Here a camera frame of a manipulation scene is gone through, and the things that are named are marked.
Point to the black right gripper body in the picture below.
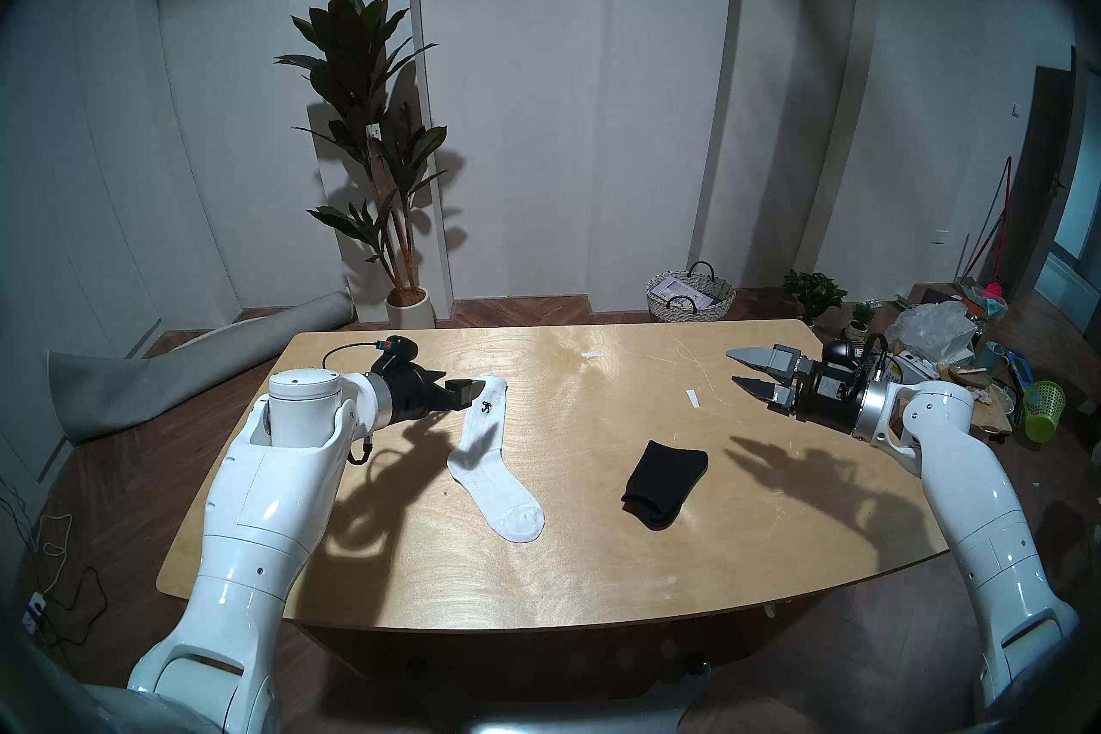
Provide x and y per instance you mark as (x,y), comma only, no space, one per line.
(826,397)

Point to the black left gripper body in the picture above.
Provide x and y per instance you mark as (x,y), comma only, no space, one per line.
(409,397)

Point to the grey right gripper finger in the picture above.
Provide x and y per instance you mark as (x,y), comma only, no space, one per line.
(770,394)
(770,359)

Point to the white sock with black logo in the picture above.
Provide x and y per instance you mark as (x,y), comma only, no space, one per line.
(507,509)

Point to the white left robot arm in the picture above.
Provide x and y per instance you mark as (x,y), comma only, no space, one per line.
(258,526)

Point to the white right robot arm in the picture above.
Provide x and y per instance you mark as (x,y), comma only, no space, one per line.
(972,500)

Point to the small green potted plant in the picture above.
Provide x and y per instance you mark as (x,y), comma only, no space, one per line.
(813,292)

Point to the white plant pot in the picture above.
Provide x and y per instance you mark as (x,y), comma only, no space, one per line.
(410,311)

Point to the tiny green potted plant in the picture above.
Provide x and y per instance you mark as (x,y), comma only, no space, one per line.
(860,315)

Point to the white cardboard box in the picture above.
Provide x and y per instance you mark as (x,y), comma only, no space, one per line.
(912,369)

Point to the wooden board with clutter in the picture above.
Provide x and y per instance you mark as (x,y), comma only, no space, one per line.
(976,388)

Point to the green mesh waste basket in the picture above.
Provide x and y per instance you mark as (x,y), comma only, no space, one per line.
(1043,410)

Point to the rolled grey carpet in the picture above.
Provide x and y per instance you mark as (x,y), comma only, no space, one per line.
(138,388)

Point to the dark grey door leaf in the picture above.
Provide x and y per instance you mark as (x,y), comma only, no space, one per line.
(1041,173)

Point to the tall dark green plant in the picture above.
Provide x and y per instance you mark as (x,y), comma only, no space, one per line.
(357,53)

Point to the white power strip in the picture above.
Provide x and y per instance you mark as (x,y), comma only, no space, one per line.
(35,612)

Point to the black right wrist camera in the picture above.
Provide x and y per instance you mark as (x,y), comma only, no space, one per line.
(840,354)

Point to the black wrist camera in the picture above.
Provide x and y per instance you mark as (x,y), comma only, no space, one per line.
(400,351)
(840,354)

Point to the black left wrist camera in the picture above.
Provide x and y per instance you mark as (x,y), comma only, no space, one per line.
(400,351)

